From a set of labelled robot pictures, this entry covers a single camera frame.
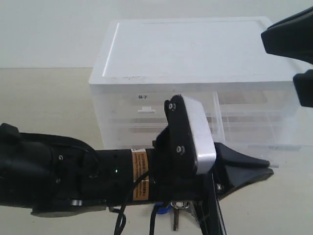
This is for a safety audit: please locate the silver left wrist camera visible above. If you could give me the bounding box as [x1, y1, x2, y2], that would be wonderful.
[167, 94, 217, 178]

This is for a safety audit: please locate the key bunch with blue tag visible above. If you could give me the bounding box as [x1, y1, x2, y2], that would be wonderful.
[154, 201, 194, 232]

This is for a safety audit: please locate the white translucent drawer cabinet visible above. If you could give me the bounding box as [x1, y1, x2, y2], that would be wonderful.
[88, 16, 306, 152]

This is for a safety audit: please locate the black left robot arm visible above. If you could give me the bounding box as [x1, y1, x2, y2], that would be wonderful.
[0, 123, 274, 235]

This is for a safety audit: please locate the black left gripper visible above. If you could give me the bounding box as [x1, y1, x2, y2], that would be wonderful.
[146, 127, 274, 235]

